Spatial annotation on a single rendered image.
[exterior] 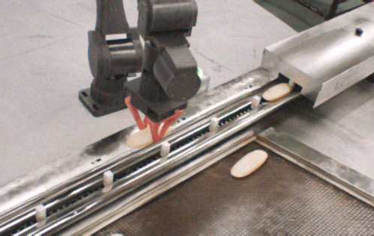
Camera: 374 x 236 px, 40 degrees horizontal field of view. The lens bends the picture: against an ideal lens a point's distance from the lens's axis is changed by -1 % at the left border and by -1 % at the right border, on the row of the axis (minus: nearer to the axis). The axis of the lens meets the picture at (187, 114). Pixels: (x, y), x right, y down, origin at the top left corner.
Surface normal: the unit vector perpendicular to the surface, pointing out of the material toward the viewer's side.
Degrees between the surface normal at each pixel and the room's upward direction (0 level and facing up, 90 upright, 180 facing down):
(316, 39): 0
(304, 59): 0
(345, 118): 0
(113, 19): 59
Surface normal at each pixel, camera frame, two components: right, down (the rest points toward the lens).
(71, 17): 0.14, -0.77
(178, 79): 0.39, 0.62
